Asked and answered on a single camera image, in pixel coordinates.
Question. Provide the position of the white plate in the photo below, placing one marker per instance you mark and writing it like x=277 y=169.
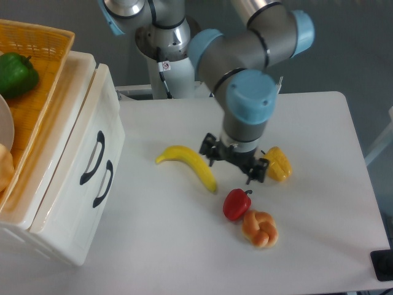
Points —
x=6 y=125

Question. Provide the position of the yellow woven basket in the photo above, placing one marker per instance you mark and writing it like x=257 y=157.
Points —
x=48 y=49

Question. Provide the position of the yellow banana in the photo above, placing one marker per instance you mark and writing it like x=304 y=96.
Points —
x=189 y=157

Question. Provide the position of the white drawer cabinet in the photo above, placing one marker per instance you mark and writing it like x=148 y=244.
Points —
x=22 y=205

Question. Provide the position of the knotted bread roll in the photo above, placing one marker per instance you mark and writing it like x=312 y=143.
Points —
x=259 y=228

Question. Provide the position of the green bell pepper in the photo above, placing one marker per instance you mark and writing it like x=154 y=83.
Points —
x=18 y=75

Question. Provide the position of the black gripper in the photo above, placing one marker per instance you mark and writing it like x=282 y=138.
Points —
x=215 y=150

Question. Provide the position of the black device at edge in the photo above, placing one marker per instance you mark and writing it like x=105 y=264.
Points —
x=382 y=264

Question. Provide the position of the yellow bell pepper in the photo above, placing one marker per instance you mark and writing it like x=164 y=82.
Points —
x=279 y=168

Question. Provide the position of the white drawer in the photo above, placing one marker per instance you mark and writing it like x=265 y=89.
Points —
x=79 y=213
x=97 y=135

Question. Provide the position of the bread roll in basket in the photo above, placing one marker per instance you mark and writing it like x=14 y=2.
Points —
x=6 y=168

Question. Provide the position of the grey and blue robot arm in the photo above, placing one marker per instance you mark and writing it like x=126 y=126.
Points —
x=232 y=68

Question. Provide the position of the red bell pepper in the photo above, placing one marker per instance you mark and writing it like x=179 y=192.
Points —
x=236 y=203

